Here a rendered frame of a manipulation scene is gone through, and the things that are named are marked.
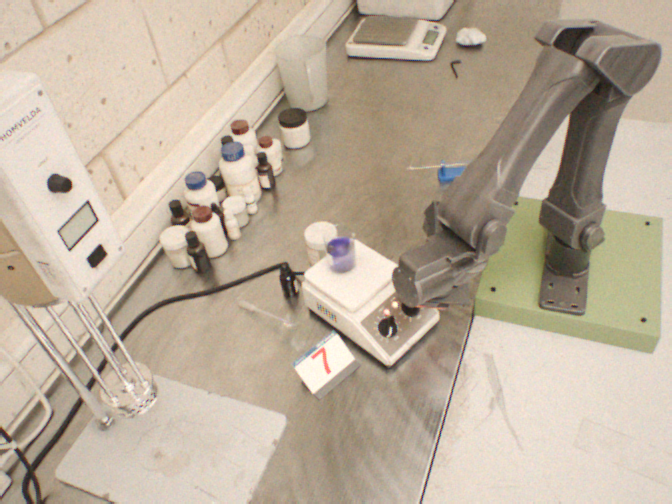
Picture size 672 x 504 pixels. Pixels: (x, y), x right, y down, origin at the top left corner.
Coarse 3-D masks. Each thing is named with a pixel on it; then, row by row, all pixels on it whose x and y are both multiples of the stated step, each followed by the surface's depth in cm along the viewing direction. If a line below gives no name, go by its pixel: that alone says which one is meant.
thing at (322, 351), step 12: (336, 336) 95; (324, 348) 94; (336, 348) 95; (312, 360) 93; (324, 360) 94; (336, 360) 94; (300, 372) 92; (312, 372) 92; (324, 372) 93; (312, 384) 92
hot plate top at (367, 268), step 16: (368, 256) 100; (320, 272) 98; (352, 272) 97; (368, 272) 97; (384, 272) 97; (320, 288) 96; (336, 288) 95; (352, 288) 95; (368, 288) 95; (352, 304) 93
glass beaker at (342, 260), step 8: (336, 224) 96; (344, 224) 96; (328, 232) 96; (336, 232) 97; (344, 232) 97; (352, 232) 95; (328, 240) 97; (352, 240) 93; (328, 248) 93; (336, 248) 92; (344, 248) 93; (352, 248) 94; (328, 256) 95; (336, 256) 94; (344, 256) 94; (352, 256) 95; (328, 264) 97; (336, 264) 95; (344, 264) 95; (352, 264) 96; (336, 272) 97; (344, 272) 96
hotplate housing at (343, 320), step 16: (304, 288) 99; (384, 288) 97; (320, 304) 98; (336, 304) 95; (368, 304) 95; (336, 320) 97; (352, 320) 93; (432, 320) 97; (352, 336) 96; (368, 336) 93; (416, 336) 95; (368, 352) 96; (384, 352) 92; (400, 352) 93
